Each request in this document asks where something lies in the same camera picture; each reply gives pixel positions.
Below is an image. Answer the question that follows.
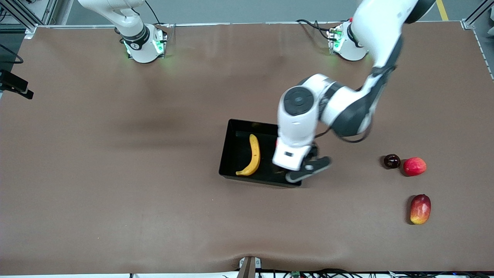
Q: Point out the yellow banana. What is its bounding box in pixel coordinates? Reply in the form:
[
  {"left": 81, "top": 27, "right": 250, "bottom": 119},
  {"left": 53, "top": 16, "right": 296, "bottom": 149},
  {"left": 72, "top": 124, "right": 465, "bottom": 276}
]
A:
[{"left": 235, "top": 134, "right": 261, "bottom": 176}]

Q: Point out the black plastic box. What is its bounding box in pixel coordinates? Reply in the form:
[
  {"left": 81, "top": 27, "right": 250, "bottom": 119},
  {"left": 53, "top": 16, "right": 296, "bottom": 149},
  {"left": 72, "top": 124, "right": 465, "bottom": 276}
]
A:
[{"left": 218, "top": 119, "right": 303, "bottom": 188}]

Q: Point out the red yellow mango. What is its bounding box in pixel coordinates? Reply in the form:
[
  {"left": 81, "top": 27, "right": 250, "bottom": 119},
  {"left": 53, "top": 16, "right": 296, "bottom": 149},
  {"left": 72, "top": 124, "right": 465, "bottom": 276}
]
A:
[{"left": 410, "top": 194, "right": 431, "bottom": 225}]

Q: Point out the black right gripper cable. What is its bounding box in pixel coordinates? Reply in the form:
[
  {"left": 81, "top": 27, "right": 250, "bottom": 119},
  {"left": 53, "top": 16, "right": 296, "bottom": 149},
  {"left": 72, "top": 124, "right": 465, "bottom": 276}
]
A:
[{"left": 0, "top": 44, "right": 24, "bottom": 64}]

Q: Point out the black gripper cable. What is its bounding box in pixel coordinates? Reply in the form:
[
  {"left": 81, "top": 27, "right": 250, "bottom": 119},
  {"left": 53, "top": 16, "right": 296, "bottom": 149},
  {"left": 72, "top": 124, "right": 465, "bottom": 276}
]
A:
[
  {"left": 0, "top": 44, "right": 24, "bottom": 64},
  {"left": 313, "top": 116, "right": 374, "bottom": 144}
]

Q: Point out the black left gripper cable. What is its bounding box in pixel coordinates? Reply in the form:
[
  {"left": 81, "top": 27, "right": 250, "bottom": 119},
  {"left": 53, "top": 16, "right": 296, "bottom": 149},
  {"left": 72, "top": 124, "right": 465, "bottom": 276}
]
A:
[{"left": 313, "top": 116, "right": 374, "bottom": 144}]

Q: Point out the aluminium frame profile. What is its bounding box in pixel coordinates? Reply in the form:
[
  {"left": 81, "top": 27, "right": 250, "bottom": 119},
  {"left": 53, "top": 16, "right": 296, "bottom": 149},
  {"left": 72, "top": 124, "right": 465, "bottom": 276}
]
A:
[
  {"left": 0, "top": 0, "right": 58, "bottom": 39},
  {"left": 461, "top": 0, "right": 494, "bottom": 31}
]

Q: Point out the black left base cable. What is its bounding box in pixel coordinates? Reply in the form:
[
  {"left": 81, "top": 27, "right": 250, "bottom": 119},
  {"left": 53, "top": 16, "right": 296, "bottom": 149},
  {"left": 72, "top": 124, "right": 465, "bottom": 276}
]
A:
[{"left": 296, "top": 19, "right": 338, "bottom": 41}]

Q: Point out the black base cable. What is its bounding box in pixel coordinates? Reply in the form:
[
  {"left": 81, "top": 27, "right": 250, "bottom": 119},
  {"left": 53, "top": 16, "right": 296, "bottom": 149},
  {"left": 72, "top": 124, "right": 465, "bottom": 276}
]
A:
[
  {"left": 296, "top": 19, "right": 338, "bottom": 41},
  {"left": 145, "top": 0, "right": 176, "bottom": 39}
]

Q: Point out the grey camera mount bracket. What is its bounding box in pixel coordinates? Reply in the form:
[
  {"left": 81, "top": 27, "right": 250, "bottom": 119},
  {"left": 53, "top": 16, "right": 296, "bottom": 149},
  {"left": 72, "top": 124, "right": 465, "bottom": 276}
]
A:
[{"left": 239, "top": 256, "right": 262, "bottom": 278}]

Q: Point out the black right base cable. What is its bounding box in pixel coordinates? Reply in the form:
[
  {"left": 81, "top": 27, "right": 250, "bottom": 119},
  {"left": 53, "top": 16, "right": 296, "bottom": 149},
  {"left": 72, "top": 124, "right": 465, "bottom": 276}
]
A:
[{"left": 145, "top": 0, "right": 176, "bottom": 39}]

